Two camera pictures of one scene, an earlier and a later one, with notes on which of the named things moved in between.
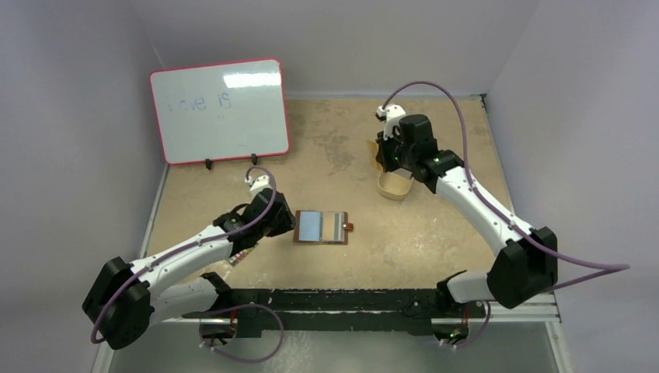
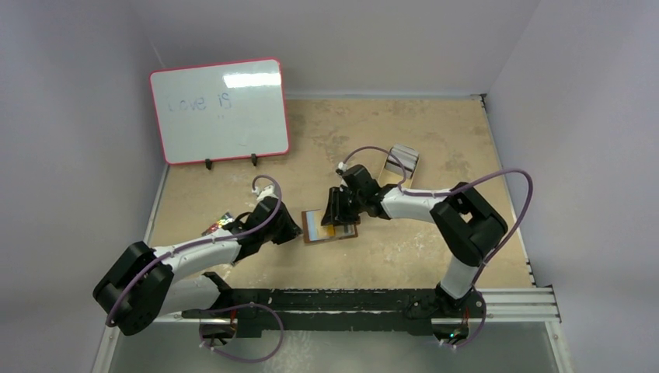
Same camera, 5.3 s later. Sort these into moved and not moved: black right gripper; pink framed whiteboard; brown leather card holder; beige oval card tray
Moved: black right gripper
Not moved: beige oval card tray; pink framed whiteboard; brown leather card holder
